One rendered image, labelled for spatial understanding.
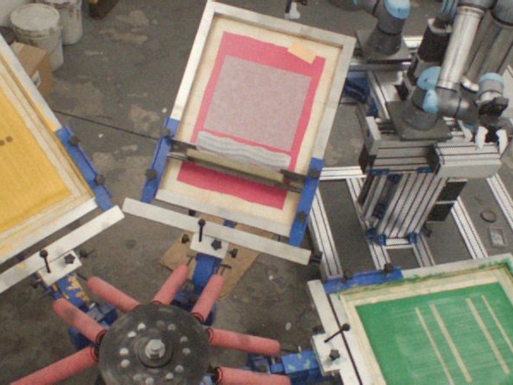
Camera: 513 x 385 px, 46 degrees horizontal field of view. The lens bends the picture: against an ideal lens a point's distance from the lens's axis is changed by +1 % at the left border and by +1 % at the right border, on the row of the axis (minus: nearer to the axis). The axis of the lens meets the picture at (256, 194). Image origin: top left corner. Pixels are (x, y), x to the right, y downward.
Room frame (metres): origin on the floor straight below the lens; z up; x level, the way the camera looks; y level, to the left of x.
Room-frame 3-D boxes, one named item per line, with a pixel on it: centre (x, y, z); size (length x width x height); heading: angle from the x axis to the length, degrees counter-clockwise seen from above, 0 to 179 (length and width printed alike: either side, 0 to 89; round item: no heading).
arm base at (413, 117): (1.93, -0.60, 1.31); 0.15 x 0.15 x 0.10
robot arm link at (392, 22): (2.41, -0.45, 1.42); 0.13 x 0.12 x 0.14; 49
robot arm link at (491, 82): (1.65, -0.70, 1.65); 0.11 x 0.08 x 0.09; 172
